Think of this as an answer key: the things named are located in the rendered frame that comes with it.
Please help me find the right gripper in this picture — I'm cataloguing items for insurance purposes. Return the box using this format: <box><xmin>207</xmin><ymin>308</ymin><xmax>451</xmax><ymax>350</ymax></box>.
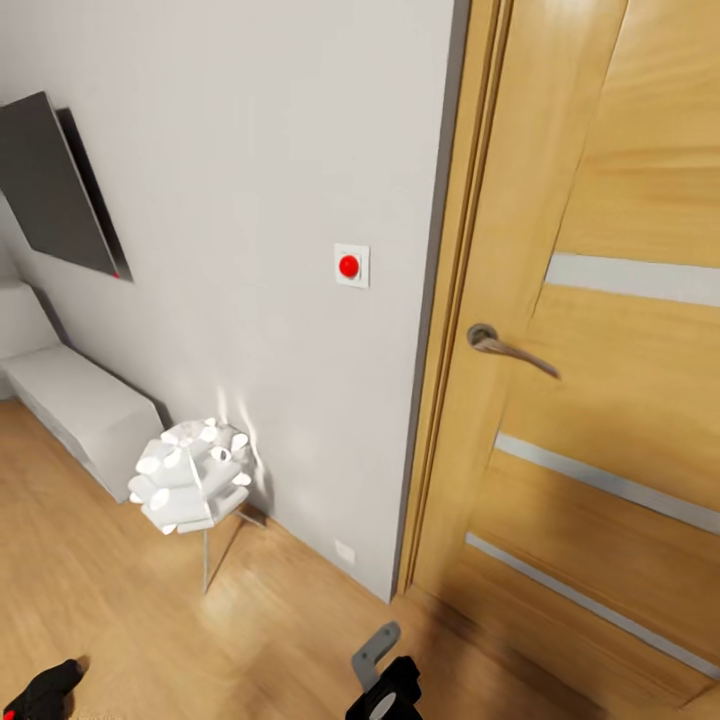
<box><xmin>345</xmin><ymin>655</ymin><xmax>421</xmax><ymax>720</ymax></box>

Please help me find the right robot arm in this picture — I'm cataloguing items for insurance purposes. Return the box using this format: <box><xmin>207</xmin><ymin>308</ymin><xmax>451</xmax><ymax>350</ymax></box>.
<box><xmin>345</xmin><ymin>621</ymin><xmax>423</xmax><ymax>720</ymax></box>

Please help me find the digital camera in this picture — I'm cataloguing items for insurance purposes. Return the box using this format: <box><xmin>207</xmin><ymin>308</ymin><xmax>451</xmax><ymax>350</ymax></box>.
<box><xmin>3</xmin><ymin>659</ymin><xmax>83</xmax><ymax>720</ymax></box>

